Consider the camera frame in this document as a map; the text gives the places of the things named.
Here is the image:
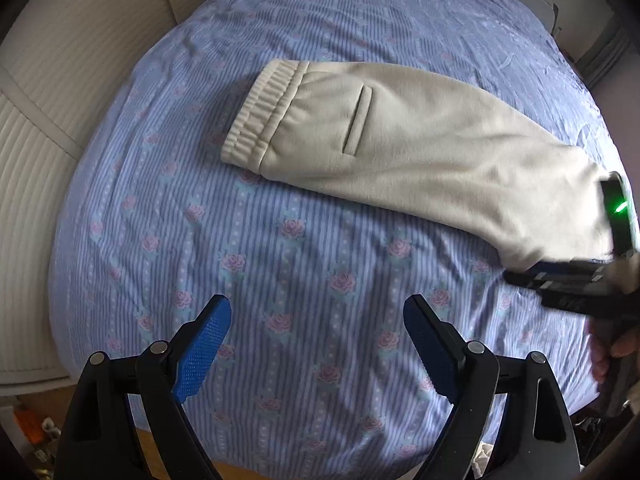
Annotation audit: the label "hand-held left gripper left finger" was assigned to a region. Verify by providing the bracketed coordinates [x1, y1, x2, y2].
[59, 294, 233, 480]

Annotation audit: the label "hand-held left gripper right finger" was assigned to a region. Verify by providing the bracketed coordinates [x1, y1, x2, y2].
[402, 294, 583, 480]

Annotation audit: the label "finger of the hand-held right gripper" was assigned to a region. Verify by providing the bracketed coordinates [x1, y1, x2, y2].
[529, 259, 613, 282]
[503, 270, 612, 318]

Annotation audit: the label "cream sweat pants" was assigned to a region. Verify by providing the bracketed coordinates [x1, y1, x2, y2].
[220, 59, 618, 273]

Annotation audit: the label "person's right hand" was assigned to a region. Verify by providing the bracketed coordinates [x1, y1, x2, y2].
[586, 317, 640, 387]

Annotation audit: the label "white crumpled cloth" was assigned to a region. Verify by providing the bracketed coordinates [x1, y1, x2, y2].
[472, 442, 497, 480]

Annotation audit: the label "blue floral bed sheet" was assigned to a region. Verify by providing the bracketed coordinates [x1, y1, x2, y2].
[47, 0, 623, 463]

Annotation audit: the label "orange object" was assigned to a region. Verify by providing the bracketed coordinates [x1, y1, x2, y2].
[12, 407, 45, 445]

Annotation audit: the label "cream padded headboard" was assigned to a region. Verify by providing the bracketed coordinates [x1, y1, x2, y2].
[0, 0, 261, 401]

